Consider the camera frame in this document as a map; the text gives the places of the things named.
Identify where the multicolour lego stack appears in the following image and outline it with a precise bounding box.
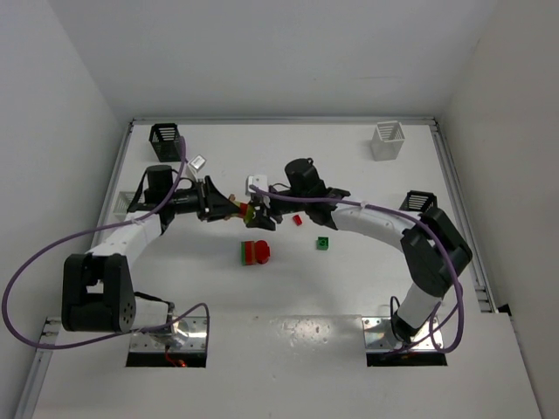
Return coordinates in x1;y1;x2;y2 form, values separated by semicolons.
227;194;256;228

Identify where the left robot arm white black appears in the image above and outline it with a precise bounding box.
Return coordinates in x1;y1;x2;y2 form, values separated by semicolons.
61;165;242;333

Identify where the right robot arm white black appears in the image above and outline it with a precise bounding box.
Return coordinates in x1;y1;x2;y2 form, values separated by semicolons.
246;158;473;344

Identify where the red green brown lego stack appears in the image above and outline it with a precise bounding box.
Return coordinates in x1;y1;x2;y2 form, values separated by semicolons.
240;240;271;265

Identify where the small green square lego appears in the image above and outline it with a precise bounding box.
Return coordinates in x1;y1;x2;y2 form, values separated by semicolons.
315;237;329;251

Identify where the white slotted container near left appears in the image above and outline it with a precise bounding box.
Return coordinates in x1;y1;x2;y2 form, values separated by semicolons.
113;191;135;222

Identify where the white slotted container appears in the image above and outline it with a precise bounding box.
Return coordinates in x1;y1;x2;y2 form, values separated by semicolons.
370;120;405;161
113;191;135;222

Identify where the black slotted container far left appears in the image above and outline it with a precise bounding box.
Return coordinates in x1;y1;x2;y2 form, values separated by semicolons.
149;123;181;162

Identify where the black slotted container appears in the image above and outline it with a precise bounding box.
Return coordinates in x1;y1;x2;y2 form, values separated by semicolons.
399;190;438;213
149;123;181;162

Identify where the white slotted container far right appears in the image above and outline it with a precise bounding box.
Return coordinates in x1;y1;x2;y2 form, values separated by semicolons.
370;120;405;161

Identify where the black slotted container right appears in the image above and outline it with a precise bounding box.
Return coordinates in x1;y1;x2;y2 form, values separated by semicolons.
399;190;438;213

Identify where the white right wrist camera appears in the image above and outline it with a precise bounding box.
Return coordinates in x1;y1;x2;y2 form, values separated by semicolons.
245;175;268;196

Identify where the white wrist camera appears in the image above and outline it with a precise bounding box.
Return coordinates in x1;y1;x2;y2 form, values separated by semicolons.
184;155;207;180
245;175;268;196

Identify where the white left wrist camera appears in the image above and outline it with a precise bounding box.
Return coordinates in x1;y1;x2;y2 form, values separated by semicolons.
184;155;207;180

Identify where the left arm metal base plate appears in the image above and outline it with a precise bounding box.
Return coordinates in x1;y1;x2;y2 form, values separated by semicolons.
128;316;208;354

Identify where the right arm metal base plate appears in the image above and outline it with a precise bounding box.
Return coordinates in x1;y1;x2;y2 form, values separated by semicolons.
362;316;445;354

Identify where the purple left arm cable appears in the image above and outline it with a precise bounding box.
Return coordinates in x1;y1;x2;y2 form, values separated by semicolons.
1;135;210;350

